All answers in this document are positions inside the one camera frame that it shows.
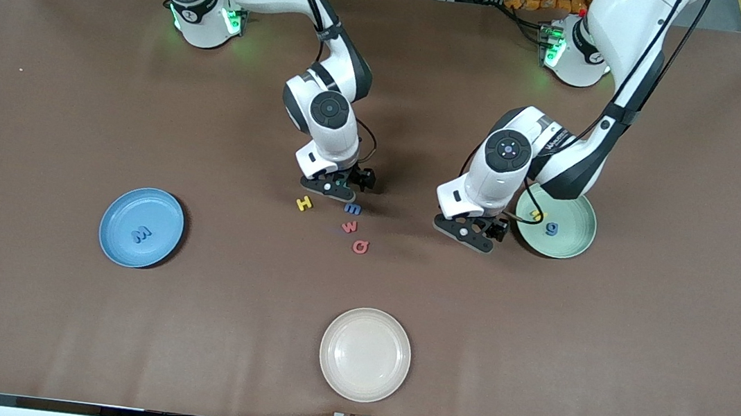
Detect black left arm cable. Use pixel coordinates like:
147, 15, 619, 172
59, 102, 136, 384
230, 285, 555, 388
453, 0, 709, 241

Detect green plate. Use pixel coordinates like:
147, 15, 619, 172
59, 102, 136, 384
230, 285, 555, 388
510, 182, 602, 263

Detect cream plate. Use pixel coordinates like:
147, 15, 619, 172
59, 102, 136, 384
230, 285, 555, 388
314, 303, 416, 408

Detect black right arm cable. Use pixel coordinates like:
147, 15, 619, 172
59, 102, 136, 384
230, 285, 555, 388
347, 116, 381, 171

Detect blue plate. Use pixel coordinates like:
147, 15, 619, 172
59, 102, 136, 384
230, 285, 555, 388
95, 182, 189, 274

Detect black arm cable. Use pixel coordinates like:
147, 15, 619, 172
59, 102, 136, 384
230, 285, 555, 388
453, 0, 709, 241
347, 116, 381, 171

